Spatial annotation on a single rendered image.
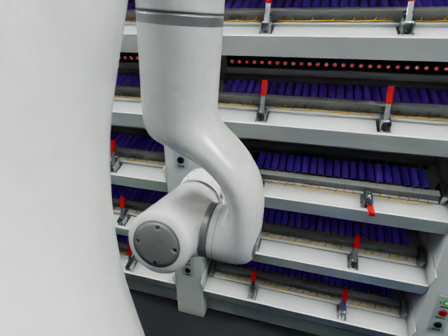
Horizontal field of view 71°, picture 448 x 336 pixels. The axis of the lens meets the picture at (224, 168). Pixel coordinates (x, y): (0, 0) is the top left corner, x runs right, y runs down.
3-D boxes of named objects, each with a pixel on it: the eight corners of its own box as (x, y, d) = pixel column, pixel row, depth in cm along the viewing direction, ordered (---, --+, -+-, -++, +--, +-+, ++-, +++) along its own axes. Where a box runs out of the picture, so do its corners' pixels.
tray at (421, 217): (445, 235, 73) (463, 209, 67) (201, 197, 89) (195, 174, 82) (430, 174, 87) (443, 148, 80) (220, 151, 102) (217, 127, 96)
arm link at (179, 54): (296, 21, 34) (262, 242, 48) (161, 10, 37) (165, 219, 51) (287, 22, 26) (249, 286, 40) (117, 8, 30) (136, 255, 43)
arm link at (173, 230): (228, 189, 48) (172, 177, 50) (199, 223, 35) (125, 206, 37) (221, 238, 50) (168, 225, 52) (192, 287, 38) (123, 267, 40)
